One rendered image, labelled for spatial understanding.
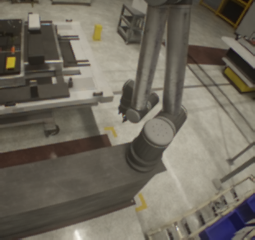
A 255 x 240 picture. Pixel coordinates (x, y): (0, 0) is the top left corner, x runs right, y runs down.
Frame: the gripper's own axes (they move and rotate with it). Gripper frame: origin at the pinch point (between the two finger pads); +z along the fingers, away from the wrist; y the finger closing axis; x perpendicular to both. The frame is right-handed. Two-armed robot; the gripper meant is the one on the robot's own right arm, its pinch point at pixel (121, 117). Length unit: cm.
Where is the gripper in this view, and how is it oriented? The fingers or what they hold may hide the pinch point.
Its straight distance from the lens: 161.0
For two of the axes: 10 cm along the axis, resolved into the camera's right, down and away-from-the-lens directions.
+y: 3.7, 7.6, -5.4
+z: -2.2, 6.3, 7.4
